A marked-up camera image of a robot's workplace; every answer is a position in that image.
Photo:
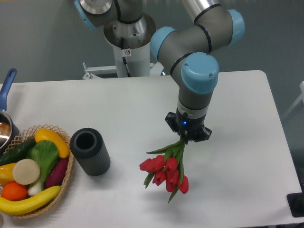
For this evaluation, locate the white frame at right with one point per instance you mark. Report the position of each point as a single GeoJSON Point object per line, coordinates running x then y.
{"type": "Point", "coordinates": [296, 106]}

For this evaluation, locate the dark grey ribbed vase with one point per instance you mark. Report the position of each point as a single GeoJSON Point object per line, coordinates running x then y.
{"type": "Point", "coordinates": [89, 149]}

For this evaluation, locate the beige round disc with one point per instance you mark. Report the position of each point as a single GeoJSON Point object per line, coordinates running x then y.
{"type": "Point", "coordinates": [26, 171]}

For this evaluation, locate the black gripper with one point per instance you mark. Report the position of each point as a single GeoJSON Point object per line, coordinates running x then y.
{"type": "Point", "coordinates": [187, 128]}

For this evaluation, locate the black device at edge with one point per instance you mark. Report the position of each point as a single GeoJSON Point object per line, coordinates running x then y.
{"type": "Point", "coordinates": [296, 204]}

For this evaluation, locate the red tulip bouquet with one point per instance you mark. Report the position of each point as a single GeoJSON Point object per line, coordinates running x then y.
{"type": "Point", "coordinates": [167, 167]}

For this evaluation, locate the green cucumber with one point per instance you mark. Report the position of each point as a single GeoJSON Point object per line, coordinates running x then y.
{"type": "Point", "coordinates": [17, 153]}

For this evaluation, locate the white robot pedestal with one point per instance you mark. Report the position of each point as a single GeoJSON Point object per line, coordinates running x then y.
{"type": "Point", "coordinates": [131, 48]}

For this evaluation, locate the orange fruit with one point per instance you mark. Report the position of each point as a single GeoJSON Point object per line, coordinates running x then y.
{"type": "Point", "coordinates": [14, 192]}

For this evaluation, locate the green bok choy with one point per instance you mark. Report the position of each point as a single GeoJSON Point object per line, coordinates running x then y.
{"type": "Point", "coordinates": [45, 154]}

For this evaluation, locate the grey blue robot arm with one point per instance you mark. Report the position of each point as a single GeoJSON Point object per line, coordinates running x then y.
{"type": "Point", "coordinates": [185, 55]}

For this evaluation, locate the woven wicker basket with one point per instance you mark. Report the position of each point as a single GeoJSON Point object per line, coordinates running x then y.
{"type": "Point", "coordinates": [30, 133]}

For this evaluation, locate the yellow bell pepper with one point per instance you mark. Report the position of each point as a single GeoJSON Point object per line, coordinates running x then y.
{"type": "Point", "coordinates": [6, 175]}

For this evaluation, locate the purple sweet potato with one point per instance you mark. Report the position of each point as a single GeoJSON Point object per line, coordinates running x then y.
{"type": "Point", "coordinates": [55, 178]}

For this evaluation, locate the yellow banana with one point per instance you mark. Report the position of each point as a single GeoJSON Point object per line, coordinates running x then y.
{"type": "Point", "coordinates": [16, 208]}

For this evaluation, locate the blue handled saucepan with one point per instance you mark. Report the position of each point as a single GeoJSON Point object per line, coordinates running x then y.
{"type": "Point", "coordinates": [8, 130]}

